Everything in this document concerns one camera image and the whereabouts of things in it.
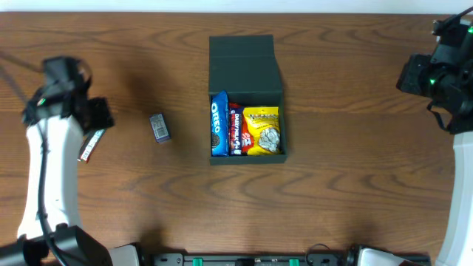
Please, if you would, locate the green red wafer bar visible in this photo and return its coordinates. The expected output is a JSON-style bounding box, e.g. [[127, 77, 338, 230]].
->
[[78, 129, 106, 163]]

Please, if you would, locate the small blue candy box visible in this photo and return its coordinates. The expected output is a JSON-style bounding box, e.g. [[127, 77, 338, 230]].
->
[[149, 113, 171, 143]]

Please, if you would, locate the blue Oreo cookie pack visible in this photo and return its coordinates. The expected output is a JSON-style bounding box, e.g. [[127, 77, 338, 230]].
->
[[211, 91, 229, 157]]

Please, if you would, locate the Dairy Milk chocolate bar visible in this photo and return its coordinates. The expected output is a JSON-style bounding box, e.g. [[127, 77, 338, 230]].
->
[[229, 103, 243, 155]]

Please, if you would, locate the red Hacks candy bag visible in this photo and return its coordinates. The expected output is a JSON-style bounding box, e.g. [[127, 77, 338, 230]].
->
[[241, 112, 254, 155]]

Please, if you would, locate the dark green gift box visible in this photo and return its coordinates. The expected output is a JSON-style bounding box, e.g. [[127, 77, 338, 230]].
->
[[208, 35, 287, 166]]

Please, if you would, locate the yellow Hacks candy bag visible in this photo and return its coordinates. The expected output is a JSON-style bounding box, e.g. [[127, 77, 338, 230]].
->
[[243, 106, 281, 156]]

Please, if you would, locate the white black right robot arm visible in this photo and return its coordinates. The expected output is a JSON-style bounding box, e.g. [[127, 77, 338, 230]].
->
[[396, 8, 472, 266]]

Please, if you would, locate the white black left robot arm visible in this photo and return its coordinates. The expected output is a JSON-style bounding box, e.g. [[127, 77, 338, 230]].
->
[[1, 56, 146, 266]]

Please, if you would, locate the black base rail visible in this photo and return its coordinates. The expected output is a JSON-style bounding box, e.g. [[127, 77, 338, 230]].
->
[[151, 252, 346, 266]]

